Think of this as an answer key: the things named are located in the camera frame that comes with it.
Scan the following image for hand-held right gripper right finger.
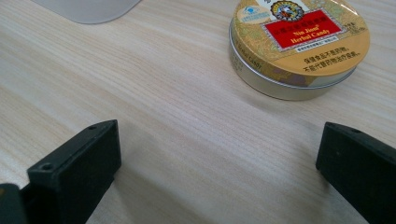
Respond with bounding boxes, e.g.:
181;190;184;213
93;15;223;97
316;121;396;224

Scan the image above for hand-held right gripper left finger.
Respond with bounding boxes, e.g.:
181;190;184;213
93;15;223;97
20;119;122;224

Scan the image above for round gold candy tin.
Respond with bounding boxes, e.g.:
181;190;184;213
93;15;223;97
228;0;372;102

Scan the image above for clear plastic storage box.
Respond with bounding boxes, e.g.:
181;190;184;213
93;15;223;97
31;0;143;25

